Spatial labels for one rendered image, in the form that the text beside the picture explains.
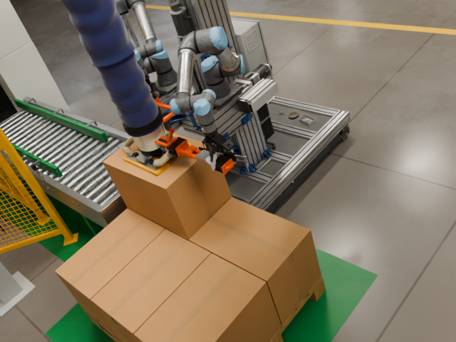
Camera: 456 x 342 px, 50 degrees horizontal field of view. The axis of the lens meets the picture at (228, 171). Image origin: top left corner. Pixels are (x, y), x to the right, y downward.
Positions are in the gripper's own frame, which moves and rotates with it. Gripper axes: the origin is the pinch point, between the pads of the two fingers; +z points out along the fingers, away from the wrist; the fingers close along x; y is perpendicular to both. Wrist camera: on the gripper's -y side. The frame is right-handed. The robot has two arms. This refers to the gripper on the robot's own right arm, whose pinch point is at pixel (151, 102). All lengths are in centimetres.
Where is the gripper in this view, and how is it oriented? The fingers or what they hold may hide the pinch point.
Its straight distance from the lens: 321.8
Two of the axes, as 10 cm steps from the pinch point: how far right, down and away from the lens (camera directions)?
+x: 6.5, -5.9, 4.7
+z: 2.7, 7.6, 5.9
